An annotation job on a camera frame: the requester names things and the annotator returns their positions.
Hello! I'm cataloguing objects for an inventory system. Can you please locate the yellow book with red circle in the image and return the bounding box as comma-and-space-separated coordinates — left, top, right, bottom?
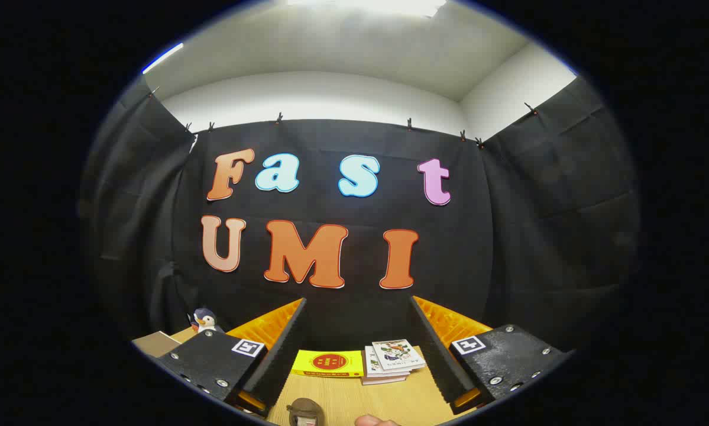
291, 349, 365, 378

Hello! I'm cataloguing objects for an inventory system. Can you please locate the brown fuzzy shoe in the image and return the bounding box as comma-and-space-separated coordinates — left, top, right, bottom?
286, 398, 326, 426

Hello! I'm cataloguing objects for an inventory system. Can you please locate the row of small cloth clips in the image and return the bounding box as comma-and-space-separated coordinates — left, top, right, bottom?
150, 86, 538, 149

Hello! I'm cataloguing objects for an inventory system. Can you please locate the penguin plush toy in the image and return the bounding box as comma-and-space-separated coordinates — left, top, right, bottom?
189, 308, 225, 333

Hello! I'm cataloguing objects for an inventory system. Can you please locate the thin brown book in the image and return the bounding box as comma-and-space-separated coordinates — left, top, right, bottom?
360, 372, 409, 386

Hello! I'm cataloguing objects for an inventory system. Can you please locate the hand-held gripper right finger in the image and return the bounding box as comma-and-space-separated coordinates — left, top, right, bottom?
409, 295, 574, 416

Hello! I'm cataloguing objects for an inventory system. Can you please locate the beige fabric storage box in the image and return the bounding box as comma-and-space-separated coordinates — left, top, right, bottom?
131, 331, 182, 359

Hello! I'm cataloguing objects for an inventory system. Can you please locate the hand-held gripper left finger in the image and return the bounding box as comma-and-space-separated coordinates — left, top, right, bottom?
153, 298, 307, 419

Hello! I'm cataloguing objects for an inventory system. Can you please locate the ceiling light panel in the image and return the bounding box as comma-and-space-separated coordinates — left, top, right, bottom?
286, 0, 446, 17

